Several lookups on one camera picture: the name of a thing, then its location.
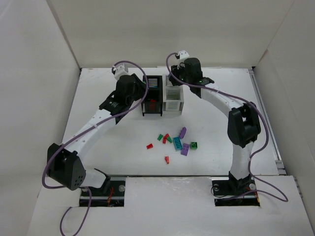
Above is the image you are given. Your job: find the purple lego rounded upper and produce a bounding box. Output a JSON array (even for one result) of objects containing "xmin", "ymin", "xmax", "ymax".
[{"xmin": 179, "ymin": 127, "xmax": 187, "ymax": 139}]

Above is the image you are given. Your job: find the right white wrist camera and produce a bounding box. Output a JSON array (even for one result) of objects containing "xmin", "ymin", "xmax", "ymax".
[{"xmin": 175, "ymin": 50, "xmax": 189, "ymax": 60}]

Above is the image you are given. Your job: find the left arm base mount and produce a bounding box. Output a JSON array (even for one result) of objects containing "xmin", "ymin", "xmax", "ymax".
[{"xmin": 90, "ymin": 176, "xmax": 126, "ymax": 207}]

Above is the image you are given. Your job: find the green lego small centre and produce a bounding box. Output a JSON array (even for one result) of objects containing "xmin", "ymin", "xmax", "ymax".
[{"xmin": 157, "ymin": 134, "xmax": 163, "ymax": 141}]

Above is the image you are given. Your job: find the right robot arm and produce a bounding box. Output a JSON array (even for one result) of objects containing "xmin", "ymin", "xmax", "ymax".
[{"xmin": 167, "ymin": 58, "xmax": 261, "ymax": 181}]

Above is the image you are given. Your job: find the red lego centre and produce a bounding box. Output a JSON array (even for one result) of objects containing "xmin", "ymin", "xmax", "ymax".
[{"xmin": 162, "ymin": 133, "xmax": 171, "ymax": 144}]

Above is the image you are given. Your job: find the white slotted container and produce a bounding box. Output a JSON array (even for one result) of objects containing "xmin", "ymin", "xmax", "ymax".
[{"xmin": 162, "ymin": 74, "xmax": 184, "ymax": 116}]

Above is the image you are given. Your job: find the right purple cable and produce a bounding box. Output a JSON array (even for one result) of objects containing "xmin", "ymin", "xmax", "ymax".
[{"xmin": 166, "ymin": 52, "xmax": 288, "ymax": 203}]

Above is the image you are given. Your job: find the green lego square brick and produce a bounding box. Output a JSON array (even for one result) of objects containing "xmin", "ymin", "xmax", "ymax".
[{"xmin": 190, "ymin": 142, "xmax": 198, "ymax": 150}]

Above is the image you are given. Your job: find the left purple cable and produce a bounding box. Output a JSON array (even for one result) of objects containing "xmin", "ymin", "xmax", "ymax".
[{"xmin": 41, "ymin": 60, "xmax": 149, "ymax": 236}]

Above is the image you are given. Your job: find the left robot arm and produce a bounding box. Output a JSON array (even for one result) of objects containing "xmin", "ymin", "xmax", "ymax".
[{"xmin": 43, "ymin": 74, "xmax": 149, "ymax": 191}]

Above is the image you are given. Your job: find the purple lego brick lower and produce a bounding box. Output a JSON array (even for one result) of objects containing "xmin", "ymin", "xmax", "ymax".
[{"xmin": 181, "ymin": 143, "xmax": 190, "ymax": 156}]

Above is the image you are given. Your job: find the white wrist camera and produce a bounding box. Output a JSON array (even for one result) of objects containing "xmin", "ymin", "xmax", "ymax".
[
  {"xmin": 111, "ymin": 63, "xmax": 129, "ymax": 81},
  {"xmin": 175, "ymin": 50, "xmax": 189, "ymax": 60}
]

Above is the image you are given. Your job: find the purple cable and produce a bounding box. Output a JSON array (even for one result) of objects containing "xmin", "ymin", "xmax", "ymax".
[
  {"xmin": 41, "ymin": 60, "xmax": 149, "ymax": 236},
  {"xmin": 166, "ymin": 52, "xmax": 288, "ymax": 203}
]

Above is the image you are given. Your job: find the teal lego plate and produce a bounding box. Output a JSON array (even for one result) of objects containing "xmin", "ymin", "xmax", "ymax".
[{"xmin": 173, "ymin": 137, "xmax": 183, "ymax": 150}]

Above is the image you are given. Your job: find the red lego piece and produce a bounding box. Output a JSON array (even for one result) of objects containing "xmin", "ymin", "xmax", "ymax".
[{"xmin": 147, "ymin": 99, "xmax": 158, "ymax": 112}]

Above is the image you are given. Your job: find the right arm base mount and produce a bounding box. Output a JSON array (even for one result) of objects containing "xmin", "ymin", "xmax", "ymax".
[{"xmin": 211, "ymin": 179, "xmax": 260, "ymax": 207}]

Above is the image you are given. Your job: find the black slotted container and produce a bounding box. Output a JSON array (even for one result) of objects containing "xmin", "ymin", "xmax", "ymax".
[{"xmin": 141, "ymin": 75, "xmax": 163, "ymax": 116}]

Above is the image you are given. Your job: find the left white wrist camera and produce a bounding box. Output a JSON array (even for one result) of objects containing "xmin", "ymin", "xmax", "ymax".
[{"xmin": 111, "ymin": 63, "xmax": 129, "ymax": 81}]

